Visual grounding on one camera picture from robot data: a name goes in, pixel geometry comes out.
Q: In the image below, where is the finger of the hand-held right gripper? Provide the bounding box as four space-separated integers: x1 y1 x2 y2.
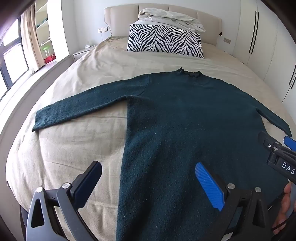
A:
258 132 282 154
283 136 296 154

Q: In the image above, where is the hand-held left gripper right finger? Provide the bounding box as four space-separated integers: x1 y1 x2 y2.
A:
195 162 274 241

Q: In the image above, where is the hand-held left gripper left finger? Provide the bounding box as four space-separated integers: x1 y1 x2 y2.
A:
25 161 102 241

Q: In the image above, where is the dark teal knit sweater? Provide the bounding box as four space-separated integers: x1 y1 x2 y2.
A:
32 67 292 241

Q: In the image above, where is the person's right hand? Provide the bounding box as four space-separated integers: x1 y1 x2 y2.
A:
272 180 296 235

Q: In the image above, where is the bed with beige sheet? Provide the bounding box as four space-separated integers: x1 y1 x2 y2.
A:
0 35 296 241

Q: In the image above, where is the white wardrobe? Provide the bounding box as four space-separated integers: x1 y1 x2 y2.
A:
231 0 296 103

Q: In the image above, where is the red box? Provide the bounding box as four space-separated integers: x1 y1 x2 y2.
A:
44 55 57 66

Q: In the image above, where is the white nightstand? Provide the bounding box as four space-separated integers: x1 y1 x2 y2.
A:
73 44 96 62

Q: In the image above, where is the zebra print pillow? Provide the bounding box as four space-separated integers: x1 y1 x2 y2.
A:
127 24 204 59

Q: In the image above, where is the beige curtain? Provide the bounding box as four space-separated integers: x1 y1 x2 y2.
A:
20 4 40 73

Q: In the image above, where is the crumpled white duvet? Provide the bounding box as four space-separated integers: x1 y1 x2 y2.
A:
138 8 206 33

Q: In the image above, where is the beige padded headboard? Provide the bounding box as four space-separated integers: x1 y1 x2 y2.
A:
105 3 222 47

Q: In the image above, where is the short black wardrobe handle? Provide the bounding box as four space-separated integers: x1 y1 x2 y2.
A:
288 69 296 89

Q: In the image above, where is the black cable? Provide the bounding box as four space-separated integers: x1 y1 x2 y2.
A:
269 190 293 235

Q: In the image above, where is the long black wardrobe handle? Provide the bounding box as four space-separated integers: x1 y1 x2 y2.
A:
249 10 259 55

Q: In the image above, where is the window with dark frame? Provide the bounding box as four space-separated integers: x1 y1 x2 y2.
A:
0 18 30 99

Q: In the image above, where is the white wall shelf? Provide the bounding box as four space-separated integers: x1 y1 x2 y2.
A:
35 0 57 68

